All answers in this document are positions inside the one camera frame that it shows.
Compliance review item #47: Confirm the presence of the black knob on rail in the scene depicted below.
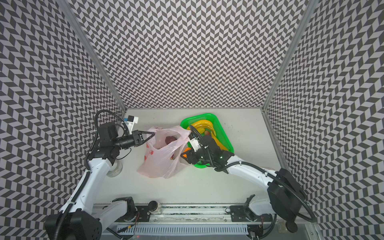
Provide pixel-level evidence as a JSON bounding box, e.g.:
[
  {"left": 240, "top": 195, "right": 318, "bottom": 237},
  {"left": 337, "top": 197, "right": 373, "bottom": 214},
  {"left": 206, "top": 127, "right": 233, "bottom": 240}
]
[{"left": 148, "top": 201, "right": 161, "bottom": 214}]

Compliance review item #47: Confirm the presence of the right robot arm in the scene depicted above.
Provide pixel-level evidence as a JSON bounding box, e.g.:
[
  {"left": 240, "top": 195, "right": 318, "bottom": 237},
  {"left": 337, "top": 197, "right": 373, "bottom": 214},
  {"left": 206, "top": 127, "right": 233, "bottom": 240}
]
[{"left": 180, "top": 135, "right": 317, "bottom": 233}]

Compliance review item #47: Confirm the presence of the pink plastic bag peach print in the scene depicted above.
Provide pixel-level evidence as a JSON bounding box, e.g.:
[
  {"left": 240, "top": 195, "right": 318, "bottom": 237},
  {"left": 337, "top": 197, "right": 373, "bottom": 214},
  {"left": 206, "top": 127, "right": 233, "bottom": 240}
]
[{"left": 137, "top": 126, "right": 191, "bottom": 179}]

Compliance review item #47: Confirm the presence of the green plastic basket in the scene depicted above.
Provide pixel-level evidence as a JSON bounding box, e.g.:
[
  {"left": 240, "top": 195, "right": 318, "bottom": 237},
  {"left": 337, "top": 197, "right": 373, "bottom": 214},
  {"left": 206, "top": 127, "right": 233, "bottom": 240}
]
[{"left": 181, "top": 113, "right": 235, "bottom": 168}]

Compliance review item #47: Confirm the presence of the small yellow fake banana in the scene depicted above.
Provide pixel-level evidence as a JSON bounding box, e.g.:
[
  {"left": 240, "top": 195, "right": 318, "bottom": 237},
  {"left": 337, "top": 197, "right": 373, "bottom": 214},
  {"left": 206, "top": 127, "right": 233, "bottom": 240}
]
[{"left": 213, "top": 137, "right": 228, "bottom": 151}]

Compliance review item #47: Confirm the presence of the small orange fake tangerine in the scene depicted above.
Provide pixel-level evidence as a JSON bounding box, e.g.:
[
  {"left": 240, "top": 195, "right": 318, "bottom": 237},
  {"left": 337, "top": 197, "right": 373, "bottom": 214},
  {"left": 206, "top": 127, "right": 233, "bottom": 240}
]
[{"left": 183, "top": 148, "right": 191, "bottom": 158}]

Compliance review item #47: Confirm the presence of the aluminium front rail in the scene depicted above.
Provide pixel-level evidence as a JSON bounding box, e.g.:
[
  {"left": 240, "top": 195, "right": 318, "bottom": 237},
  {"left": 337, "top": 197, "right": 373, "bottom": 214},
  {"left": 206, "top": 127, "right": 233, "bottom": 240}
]
[{"left": 113, "top": 204, "right": 270, "bottom": 226}]

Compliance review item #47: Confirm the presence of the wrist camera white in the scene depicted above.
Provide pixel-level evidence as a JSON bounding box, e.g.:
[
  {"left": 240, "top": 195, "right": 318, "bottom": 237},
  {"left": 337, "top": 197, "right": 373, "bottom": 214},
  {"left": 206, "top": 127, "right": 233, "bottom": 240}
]
[
  {"left": 189, "top": 134, "right": 204, "bottom": 152},
  {"left": 124, "top": 115, "right": 139, "bottom": 131}
]

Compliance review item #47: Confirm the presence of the black round cap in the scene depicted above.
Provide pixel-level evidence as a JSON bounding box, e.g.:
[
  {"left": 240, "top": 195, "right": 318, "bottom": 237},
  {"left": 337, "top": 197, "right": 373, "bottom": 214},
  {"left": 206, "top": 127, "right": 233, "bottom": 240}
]
[{"left": 286, "top": 221, "right": 298, "bottom": 233}]

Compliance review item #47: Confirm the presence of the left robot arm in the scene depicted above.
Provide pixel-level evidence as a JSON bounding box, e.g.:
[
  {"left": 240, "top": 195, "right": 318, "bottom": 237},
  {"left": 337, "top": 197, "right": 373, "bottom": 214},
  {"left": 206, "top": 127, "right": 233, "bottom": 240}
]
[{"left": 44, "top": 123, "right": 155, "bottom": 240}]

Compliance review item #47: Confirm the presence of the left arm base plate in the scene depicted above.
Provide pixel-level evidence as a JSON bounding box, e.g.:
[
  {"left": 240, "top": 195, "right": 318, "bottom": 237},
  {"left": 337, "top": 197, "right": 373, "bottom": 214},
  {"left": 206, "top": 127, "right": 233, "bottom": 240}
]
[{"left": 112, "top": 197, "right": 151, "bottom": 223}]

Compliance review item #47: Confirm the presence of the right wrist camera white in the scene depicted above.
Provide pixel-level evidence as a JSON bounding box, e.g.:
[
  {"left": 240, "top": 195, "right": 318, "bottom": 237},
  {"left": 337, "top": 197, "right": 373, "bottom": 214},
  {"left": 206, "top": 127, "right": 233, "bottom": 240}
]
[{"left": 189, "top": 134, "right": 204, "bottom": 152}]

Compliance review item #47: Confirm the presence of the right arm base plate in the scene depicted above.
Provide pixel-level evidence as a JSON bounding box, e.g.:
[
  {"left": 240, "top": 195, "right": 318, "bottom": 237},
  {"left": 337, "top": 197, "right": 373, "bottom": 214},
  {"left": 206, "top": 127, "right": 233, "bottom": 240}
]
[{"left": 226, "top": 195, "right": 274, "bottom": 223}]

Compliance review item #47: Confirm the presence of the dark purple fake passionfruit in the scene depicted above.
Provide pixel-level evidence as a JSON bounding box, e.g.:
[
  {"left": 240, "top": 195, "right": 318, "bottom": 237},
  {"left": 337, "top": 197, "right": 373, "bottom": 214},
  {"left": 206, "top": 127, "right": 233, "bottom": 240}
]
[{"left": 165, "top": 136, "right": 177, "bottom": 145}]

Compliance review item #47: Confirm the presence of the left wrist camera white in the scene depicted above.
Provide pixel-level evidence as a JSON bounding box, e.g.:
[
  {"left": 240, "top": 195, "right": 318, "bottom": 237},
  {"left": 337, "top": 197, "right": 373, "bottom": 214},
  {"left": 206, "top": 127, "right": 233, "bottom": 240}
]
[{"left": 124, "top": 115, "right": 139, "bottom": 131}]

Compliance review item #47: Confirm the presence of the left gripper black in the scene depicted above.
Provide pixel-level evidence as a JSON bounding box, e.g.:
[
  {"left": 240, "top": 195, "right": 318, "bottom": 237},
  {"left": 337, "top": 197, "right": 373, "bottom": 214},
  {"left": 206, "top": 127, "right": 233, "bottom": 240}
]
[{"left": 112, "top": 130, "right": 156, "bottom": 151}]

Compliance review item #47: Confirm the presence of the yellow fake banana bunch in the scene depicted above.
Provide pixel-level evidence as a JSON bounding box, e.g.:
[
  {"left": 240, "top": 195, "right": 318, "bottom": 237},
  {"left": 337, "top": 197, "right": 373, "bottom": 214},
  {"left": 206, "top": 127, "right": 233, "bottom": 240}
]
[{"left": 192, "top": 120, "right": 216, "bottom": 136}]

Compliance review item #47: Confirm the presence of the clear tape roll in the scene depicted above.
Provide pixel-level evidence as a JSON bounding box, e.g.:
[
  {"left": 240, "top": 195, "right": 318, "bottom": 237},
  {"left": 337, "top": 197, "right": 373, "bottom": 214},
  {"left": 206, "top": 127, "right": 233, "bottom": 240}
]
[{"left": 107, "top": 160, "right": 123, "bottom": 178}]

